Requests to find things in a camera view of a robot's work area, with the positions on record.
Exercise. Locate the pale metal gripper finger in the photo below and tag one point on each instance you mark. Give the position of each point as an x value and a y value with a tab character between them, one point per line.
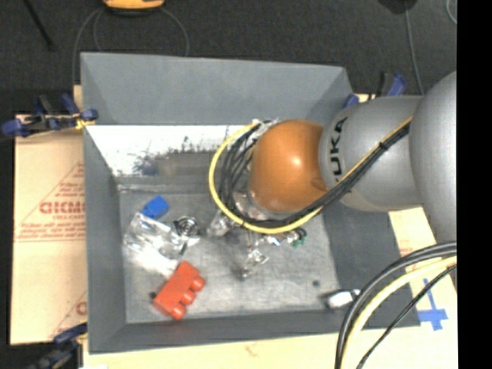
255	258
221	225

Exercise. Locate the silver spiral metal thing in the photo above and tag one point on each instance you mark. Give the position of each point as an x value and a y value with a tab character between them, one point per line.
187	227

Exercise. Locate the blue block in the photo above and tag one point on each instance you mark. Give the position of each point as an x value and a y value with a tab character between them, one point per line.
157	206

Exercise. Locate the red toy brick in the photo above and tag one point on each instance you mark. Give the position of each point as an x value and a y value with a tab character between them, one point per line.
180	288

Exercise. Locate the small white block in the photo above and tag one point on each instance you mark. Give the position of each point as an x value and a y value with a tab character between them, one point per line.
340	299

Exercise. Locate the grey metal bin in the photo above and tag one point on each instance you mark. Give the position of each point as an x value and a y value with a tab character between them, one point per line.
215	90

